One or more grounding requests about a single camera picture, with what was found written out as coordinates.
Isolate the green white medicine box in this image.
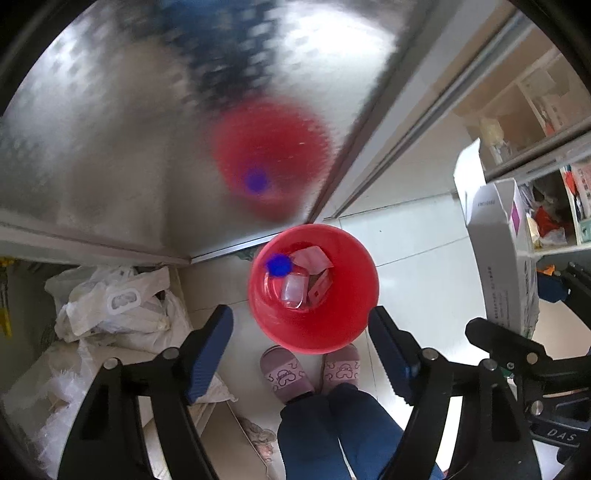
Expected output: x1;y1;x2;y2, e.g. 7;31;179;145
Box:
454;140;539;338

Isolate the clear plastic bottle purple label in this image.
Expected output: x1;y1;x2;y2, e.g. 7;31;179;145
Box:
280;272;310;308

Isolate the blue plastic lid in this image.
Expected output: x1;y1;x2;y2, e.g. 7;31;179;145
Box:
266;253;294;278

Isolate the small pink box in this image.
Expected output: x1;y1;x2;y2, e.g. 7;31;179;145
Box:
290;245;334;308

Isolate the red plastic trash bin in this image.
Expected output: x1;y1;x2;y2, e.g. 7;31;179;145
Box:
249;224;380;354

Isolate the pink slipper right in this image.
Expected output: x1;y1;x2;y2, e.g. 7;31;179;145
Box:
322;344;361;394

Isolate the pink slipper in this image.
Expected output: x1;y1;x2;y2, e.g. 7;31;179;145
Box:
259;346;315;404
322;344;361;394

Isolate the pink slipper left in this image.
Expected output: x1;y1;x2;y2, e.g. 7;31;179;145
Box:
259;346;315;404

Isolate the white plastic bags pile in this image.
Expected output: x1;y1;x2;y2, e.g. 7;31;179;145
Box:
0;264;236;462

